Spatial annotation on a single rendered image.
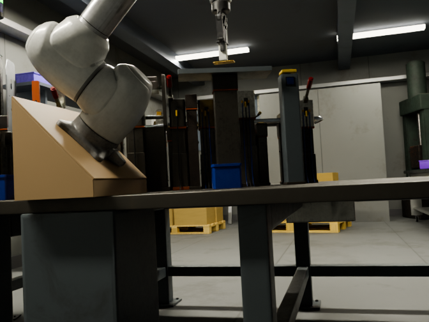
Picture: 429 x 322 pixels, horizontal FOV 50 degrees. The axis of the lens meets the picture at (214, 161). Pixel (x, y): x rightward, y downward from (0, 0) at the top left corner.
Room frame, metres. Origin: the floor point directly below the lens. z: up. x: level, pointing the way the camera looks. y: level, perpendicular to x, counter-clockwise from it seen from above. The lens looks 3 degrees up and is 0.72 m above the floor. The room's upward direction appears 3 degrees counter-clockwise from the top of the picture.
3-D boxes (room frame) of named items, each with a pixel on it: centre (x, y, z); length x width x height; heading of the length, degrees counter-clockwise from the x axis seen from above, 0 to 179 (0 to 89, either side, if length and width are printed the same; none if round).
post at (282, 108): (1.86, -0.32, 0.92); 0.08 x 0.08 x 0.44; 4
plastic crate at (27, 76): (4.46, 1.70, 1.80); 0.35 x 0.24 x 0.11; 165
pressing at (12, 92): (2.13, 0.92, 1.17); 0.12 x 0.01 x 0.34; 4
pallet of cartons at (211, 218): (7.26, 0.53, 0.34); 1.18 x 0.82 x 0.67; 75
